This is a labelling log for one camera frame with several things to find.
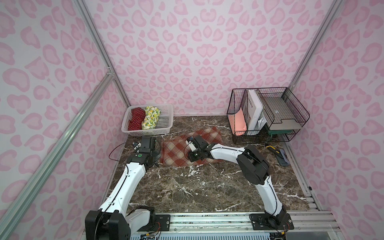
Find red plaid skirt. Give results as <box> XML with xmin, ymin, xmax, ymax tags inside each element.
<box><xmin>159</xmin><ymin>127</ymin><xmax>223</xmax><ymax>167</ymax></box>

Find white plastic basket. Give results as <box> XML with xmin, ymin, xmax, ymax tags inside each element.
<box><xmin>121</xmin><ymin>104</ymin><xmax>174</xmax><ymax>137</ymax></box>

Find lemon print skirt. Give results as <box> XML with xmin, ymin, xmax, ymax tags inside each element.
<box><xmin>142</xmin><ymin>106</ymin><xmax>162</xmax><ymax>130</ymax></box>

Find red polka dot skirt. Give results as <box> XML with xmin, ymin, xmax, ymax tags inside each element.
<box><xmin>128</xmin><ymin>108</ymin><xmax>146</xmax><ymax>131</ymax></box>

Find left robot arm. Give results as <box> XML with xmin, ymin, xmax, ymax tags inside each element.
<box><xmin>85</xmin><ymin>137</ymin><xmax>161</xmax><ymax>240</ymax></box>

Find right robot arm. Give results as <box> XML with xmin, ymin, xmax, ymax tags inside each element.
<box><xmin>186</xmin><ymin>135</ymin><xmax>287</xmax><ymax>222</ymax></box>

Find pink folder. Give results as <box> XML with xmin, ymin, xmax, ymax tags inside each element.
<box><xmin>234</xmin><ymin>108</ymin><xmax>247</xmax><ymax>136</ymax></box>

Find white book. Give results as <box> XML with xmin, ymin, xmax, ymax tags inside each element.
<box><xmin>246</xmin><ymin>90</ymin><xmax>265</xmax><ymax>135</ymax></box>

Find yellow black utility knife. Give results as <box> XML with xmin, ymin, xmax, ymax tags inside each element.
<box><xmin>265</xmin><ymin>143</ymin><xmax>291</xmax><ymax>167</ymax></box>

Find grey paper tray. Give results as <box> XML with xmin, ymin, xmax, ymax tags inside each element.
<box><xmin>262</xmin><ymin>97</ymin><xmax>302</xmax><ymax>131</ymax></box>

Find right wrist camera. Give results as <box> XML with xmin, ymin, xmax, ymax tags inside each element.
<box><xmin>186</xmin><ymin>137</ymin><xmax>196</xmax><ymax>152</ymax></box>

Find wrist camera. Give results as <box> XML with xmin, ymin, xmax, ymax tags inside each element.
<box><xmin>132</xmin><ymin>142</ymin><xmax>141</xmax><ymax>151</ymax></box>
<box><xmin>186</xmin><ymin>137</ymin><xmax>196</xmax><ymax>152</ymax></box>

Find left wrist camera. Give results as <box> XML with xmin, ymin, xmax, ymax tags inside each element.
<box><xmin>132</xmin><ymin>142</ymin><xmax>141</xmax><ymax>151</ymax></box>

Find black wire desk organizer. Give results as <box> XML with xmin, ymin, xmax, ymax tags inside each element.
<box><xmin>227</xmin><ymin>87</ymin><xmax>310</xmax><ymax>144</ymax></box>

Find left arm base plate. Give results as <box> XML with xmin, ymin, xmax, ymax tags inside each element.
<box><xmin>126</xmin><ymin>206</ymin><xmax>171</xmax><ymax>233</ymax></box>

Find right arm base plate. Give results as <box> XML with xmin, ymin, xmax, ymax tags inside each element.
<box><xmin>249</xmin><ymin>212</ymin><xmax>295</xmax><ymax>231</ymax></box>

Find aluminium frame rail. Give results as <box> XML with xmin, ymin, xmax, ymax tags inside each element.
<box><xmin>149</xmin><ymin>211</ymin><xmax>344</xmax><ymax>240</ymax></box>

